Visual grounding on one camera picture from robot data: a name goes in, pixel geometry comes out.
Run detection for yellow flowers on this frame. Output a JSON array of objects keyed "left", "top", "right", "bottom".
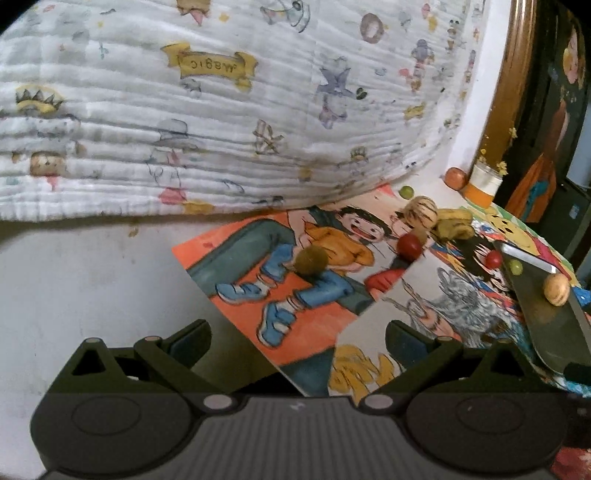
[{"left": 478, "top": 127, "right": 520, "bottom": 177}]

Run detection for cartoon drawing mat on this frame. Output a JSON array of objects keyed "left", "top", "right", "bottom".
[{"left": 172, "top": 184, "right": 419, "bottom": 398}]

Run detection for white cartoon printed blanket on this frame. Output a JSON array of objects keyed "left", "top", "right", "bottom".
[{"left": 0, "top": 0, "right": 490, "bottom": 221}]

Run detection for black cabinet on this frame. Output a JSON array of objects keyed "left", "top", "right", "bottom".
[{"left": 551, "top": 179, "right": 591, "bottom": 261}]

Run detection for striped pepino melon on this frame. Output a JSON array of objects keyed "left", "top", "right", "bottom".
[{"left": 401, "top": 196, "right": 439, "bottom": 230}]

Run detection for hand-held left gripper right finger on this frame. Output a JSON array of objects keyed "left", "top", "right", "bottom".
[{"left": 358, "top": 320, "right": 553, "bottom": 412}]

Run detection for brown wooden frame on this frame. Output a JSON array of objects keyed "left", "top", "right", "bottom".
[{"left": 471, "top": 0, "right": 540, "bottom": 185}]

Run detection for brown kiwi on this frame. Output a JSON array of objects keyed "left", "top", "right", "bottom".
[{"left": 295, "top": 246, "right": 329, "bottom": 278}]

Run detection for metal tray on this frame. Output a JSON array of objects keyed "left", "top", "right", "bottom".
[{"left": 496, "top": 242, "right": 591, "bottom": 374}]

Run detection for dark wall painting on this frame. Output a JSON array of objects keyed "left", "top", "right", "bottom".
[{"left": 503, "top": 0, "right": 591, "bottom": 224}]

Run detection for tan round fruit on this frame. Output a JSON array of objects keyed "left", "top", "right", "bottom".
[{"left": 542, "top": 273, "right": 571, "bottom": 306}]

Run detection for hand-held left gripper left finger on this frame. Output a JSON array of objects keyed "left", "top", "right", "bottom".
[{"left": 48, "top": 319, "right": 235, "bottom": 413}]

